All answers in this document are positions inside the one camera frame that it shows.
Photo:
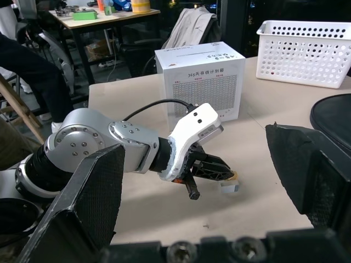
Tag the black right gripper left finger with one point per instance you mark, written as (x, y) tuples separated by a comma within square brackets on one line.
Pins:
[(82, 208)]

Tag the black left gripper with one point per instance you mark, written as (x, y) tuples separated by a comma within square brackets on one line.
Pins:
[(193, 189)]

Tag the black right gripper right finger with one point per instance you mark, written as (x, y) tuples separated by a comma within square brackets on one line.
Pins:
[(307, 170)]

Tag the white box with slot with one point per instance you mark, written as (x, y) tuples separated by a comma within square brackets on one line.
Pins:
[(203, 71)]

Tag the brown cardboard box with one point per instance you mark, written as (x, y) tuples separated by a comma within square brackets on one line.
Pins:
[(98, 50)]

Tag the green box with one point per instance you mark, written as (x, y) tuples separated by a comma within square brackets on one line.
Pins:
[(85, 16)]

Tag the small silver coin holder block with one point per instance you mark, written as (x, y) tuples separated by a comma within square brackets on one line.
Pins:
[(229, 188)]

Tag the black round pad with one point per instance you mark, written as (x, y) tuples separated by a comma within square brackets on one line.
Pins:
[(334, 117)]

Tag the white perforated plastic basket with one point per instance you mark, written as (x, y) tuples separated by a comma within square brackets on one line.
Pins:
[(301, 54)]

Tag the wooden stand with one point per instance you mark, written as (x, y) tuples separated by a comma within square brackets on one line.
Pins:
[(20, 109)]

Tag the black office chair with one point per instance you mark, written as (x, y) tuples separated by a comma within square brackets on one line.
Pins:
[(140, 54)]

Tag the person in dark trousers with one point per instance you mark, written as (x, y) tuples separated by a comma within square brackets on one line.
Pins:
[(41, 76)]

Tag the grey jacket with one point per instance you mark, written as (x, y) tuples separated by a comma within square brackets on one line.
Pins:
[(192, 26)]

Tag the grey office chair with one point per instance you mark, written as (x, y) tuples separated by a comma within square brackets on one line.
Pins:
[(59, 54)]

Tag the yellow tape roll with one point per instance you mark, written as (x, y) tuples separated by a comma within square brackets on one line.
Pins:
[(140, 6)]

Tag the light wooden work table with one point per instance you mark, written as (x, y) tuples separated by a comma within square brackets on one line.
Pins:
[(115, 17)]

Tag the blue object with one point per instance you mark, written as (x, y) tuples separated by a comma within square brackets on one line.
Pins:
[(122, 5)]

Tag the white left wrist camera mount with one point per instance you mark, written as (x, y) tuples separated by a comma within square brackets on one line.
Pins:
[(192, 126)]

